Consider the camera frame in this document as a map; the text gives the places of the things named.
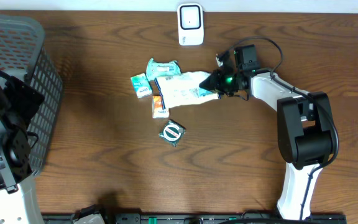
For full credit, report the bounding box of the yellow chips snack bag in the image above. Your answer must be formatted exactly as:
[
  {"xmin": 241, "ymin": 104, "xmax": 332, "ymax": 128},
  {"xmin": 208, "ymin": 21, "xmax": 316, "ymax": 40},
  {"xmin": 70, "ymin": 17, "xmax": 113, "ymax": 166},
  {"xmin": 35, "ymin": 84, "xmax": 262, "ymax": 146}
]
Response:
[{"xmin": 154, "ymin": 71, "xmax": 221, "ymax": 109}]

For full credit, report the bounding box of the teal wrapper packet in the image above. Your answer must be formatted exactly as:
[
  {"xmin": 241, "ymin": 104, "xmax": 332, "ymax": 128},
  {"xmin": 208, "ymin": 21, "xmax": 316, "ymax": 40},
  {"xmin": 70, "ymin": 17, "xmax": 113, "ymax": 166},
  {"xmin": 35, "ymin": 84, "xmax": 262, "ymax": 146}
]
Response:
[{"xmin": 145, "ymin": 58, "xmax": 181, "ymax": 81}]

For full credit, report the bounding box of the orange tissue pack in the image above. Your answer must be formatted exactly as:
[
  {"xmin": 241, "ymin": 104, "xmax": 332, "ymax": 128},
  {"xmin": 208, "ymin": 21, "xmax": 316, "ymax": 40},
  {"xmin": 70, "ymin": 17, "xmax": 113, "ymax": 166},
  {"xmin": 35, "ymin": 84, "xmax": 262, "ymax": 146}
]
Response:
[{"xmin": 152, "ymin": 95, "xmax": 170, "ymax": 119}]

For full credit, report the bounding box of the dark green round-logo packet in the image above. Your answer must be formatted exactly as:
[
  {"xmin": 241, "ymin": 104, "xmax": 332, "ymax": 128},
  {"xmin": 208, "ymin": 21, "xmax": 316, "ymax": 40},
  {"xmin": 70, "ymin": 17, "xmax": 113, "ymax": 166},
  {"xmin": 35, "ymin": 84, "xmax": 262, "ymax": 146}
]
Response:
[{"xmin": 158, "ymin": 119, "xmax": 186, "ymax": 147}]

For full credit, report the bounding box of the teal tissue pack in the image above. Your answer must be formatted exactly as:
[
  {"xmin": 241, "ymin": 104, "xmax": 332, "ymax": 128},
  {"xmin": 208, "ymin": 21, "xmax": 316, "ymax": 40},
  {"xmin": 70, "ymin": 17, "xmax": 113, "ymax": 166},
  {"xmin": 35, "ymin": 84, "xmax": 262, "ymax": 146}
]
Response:
[{"xmin": 131, "ymin": 73, "xmax": 152, "ymax": 98}]

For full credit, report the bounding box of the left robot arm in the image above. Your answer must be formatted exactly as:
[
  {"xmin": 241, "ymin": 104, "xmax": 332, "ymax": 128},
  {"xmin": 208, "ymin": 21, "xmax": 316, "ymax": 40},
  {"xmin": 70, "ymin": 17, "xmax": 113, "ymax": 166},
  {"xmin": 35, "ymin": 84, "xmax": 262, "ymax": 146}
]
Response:
[{"xmin": 0, "ymin": 70, "xmax": 45, "ymax": 223}]

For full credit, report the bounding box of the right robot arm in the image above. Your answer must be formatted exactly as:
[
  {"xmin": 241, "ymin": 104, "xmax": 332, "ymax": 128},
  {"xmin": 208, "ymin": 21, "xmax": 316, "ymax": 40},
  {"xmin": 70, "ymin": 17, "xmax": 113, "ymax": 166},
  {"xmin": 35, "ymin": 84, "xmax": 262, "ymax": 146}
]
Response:
[{"xmin": 200, "ymin": 45, "xmax": 338, "ymax": 220}]

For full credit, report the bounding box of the dark plastic mesh basket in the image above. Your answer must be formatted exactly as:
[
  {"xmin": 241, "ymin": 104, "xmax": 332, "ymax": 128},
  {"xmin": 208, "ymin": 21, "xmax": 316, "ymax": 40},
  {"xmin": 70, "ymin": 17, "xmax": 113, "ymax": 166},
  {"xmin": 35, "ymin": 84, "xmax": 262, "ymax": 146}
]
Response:
[{"xmin": 0, "ymin": 12, "xmax": 64, "ymax": 177}]

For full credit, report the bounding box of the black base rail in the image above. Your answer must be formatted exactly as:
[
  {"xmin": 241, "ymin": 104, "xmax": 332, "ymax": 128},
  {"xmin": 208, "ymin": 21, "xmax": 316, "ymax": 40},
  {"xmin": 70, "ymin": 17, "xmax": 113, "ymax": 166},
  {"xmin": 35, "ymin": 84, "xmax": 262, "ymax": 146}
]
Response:
[{"xmin": 42, "ymin": 205, "xmax": 347, "ymax": 224}]

